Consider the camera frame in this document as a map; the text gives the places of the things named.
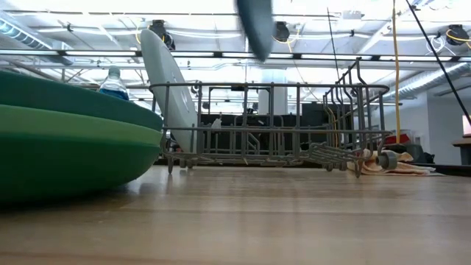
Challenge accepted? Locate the teal plate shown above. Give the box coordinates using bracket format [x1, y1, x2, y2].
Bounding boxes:
[0, 69, 164, 133]

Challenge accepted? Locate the blue plate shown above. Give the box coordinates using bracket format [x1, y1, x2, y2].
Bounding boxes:
[234, 0, 276, 63]

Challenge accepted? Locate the thin dark hanging cord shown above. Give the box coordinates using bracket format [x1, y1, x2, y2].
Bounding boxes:
[326, 6, 341, 80]

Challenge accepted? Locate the light green plate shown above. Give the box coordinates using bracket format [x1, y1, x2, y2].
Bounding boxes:
[0, 104, 163, 147]

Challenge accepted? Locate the black background workbench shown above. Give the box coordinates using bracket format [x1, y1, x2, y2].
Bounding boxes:
[198, 102, 354, 155]

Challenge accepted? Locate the dark grey bag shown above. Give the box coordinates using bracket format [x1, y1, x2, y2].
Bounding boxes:
[386, 143, 436, 166]

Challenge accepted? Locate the blue dish soap bottle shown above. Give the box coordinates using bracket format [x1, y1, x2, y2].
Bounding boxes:
[98, 65, 130, 102]

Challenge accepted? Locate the red item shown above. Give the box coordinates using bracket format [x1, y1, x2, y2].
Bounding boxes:
[378, 132, 411, 147]

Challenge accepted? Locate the black ceiling cord reel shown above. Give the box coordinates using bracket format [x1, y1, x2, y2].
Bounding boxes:
[273, 21, 291, 43]
[149, 19, 177, 52]
[444, 24, 471, 48]

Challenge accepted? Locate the beige crumpled cloth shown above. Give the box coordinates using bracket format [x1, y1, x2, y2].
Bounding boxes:
[347, 149, 437, 177]

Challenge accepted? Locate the black metal frame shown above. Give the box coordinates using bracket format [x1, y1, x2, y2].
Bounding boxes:
[208, 85, 272, 115]

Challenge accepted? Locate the black aluminium table frame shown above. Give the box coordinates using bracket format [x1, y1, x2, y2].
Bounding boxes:
[422, 163, 471, 177]

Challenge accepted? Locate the pale grey plate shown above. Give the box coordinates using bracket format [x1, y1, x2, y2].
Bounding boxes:
[140, 28, 199, 154]

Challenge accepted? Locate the silver ventilation duct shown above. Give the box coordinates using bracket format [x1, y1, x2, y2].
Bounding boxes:
[0, 10, 74, 67]
[382, 61, 471, 102]

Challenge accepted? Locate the wooden desk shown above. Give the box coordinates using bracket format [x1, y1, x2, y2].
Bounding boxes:
[452, 138, 471, 166]

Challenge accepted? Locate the dark green plate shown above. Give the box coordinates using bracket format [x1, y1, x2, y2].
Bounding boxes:
[0, 132, 162, 205]

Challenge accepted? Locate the grey wire dish rack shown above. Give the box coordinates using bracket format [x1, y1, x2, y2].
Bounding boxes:
[149, 57, 399, 180]

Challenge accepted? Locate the yellow hanging strap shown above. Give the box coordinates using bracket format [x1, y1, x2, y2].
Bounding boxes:
[390, 0, 403, 145]

